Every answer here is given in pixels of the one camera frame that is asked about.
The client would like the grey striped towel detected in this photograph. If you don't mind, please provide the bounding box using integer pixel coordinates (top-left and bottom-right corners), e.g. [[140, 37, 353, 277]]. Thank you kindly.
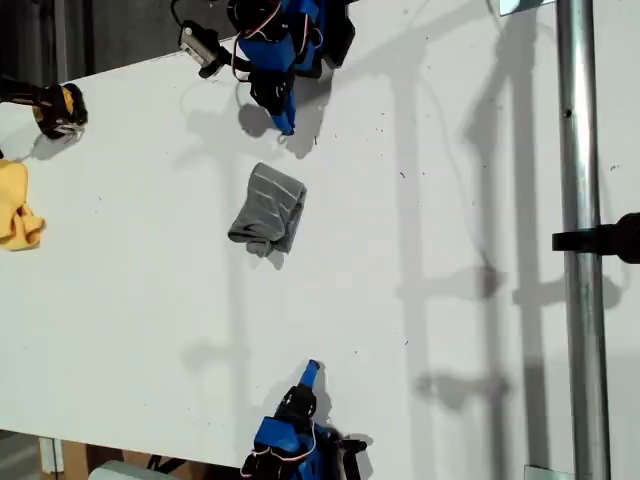
[[227, 161, 309, 259]]

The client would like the steel post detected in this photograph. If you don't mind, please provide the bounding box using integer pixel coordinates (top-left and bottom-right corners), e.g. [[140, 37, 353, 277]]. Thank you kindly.
[[555, 0, 614, 480]]

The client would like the arm camera box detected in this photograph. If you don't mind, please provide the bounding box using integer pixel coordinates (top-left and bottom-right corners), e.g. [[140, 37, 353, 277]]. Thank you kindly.
[[178, 18, 224, 80], [333, 434, 370, 480]]

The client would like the brown cardboard box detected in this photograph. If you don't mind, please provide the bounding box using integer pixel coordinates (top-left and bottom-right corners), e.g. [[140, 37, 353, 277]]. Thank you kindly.
[[58, 439, 240, 480]]

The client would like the yellow cloth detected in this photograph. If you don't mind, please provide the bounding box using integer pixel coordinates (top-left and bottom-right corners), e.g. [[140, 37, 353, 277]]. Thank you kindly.
[[0, 158, 47, 252]]

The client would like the arm camera stalk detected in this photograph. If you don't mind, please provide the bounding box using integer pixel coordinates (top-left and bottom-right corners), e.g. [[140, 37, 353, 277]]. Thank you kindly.
[[219, 47, 256, 76]]

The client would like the black and yellow power drill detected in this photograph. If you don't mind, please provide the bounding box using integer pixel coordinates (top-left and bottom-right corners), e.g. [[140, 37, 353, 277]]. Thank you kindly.
[[0, 73, 90, 141]]

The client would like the white table leg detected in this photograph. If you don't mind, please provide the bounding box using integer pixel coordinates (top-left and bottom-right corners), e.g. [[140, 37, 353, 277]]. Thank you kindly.
[[38, 436, 65, 475]]

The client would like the black clamp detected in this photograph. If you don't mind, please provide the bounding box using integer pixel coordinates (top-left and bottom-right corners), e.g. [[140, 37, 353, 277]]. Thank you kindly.
[[551, 212, 640, 265]]

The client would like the white plastic container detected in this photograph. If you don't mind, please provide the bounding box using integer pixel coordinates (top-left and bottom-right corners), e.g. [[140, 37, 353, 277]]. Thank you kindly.
[[88, 459, 201, 480]]

